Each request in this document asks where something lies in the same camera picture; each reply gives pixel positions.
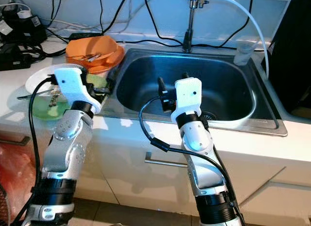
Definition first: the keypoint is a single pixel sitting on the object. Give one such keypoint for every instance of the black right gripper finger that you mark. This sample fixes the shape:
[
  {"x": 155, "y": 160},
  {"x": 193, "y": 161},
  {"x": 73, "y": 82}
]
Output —
[
  {"x": 185, "y": 76},
  {"x": 162, "y": 85}
]

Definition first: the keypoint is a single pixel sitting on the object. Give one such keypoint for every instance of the green plate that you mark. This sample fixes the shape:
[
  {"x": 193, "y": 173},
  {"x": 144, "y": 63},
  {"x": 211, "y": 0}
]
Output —
[{"x": 48, "y": 112}]

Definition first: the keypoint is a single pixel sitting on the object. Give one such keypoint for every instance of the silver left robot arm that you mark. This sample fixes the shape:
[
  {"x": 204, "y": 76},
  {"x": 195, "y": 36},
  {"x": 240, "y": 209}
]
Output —
[{"x": 63, "y": 153}]

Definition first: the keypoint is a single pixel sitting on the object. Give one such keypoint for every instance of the orange plate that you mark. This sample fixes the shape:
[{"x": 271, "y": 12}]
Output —
[{"x": 114, "y": 63}]

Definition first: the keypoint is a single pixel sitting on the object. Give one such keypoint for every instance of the metal spoon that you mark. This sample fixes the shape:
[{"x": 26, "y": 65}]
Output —
[{"x": 91, "y": 57}]

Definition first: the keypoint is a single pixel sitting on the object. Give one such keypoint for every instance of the sink drain strainer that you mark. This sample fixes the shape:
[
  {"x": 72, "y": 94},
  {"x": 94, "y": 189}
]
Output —
[{"x": 210, "y": 115}]

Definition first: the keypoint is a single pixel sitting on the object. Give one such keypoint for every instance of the orange bowl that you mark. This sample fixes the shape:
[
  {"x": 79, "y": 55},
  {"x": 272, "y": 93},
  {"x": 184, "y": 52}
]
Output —
[{"x": 97, "y": 43}]

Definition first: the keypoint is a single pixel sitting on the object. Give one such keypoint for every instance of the stainless steel sink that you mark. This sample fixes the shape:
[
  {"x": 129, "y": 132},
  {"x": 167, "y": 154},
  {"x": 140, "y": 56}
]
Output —
[{"x": 233, "y": 90}]

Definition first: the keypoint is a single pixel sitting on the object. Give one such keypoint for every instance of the black flat box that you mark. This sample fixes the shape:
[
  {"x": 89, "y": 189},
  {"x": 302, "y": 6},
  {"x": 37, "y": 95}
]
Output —
[{"x": 85, "y": 36}]

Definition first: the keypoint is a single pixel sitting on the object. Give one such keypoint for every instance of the clear plastic cup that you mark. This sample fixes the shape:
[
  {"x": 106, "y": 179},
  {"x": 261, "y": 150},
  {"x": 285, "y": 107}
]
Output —
[{"x": 244, "y": 53}]

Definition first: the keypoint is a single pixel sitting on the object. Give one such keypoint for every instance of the metal fork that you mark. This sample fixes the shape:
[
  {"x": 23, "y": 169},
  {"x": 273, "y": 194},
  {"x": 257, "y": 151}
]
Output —
[{"x": 31, "y": 96}]

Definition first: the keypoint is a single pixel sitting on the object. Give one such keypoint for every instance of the black power strip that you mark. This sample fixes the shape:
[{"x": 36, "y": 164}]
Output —
[{"x": 12, "y": 58}]

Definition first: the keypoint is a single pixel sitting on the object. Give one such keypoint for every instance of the black power adapter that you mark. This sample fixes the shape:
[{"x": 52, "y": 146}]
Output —
[{"x": 26, "y": 29}]

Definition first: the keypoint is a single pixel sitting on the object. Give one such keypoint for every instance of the white sink cabinet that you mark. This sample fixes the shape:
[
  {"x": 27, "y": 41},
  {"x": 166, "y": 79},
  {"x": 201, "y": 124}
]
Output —
[{"x": 126, "y": 187}]

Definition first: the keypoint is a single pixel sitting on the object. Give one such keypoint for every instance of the dark appliance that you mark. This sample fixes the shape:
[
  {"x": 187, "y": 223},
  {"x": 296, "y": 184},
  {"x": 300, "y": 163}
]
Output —
[{"x": 291, "y": 51}]

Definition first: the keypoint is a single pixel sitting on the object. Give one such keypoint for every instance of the red plastic bag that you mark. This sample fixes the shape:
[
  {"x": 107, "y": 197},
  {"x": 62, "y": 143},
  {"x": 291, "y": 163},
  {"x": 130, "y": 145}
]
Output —
[{"x": 14, "y": 177}]

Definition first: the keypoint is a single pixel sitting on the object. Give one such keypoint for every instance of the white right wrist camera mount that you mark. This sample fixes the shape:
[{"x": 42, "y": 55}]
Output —
[{"x": 189, "y": 95}]

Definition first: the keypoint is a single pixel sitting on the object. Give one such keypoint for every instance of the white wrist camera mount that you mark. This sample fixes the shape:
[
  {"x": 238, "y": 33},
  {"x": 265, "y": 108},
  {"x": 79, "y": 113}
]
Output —
[
  {"x": 189, "y": 95},
  {"x": 70, "y": 82}
]

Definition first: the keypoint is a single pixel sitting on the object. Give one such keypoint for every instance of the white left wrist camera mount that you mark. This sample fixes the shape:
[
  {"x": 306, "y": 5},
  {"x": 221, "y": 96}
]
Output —
[{"x": 70, "y": 82}]

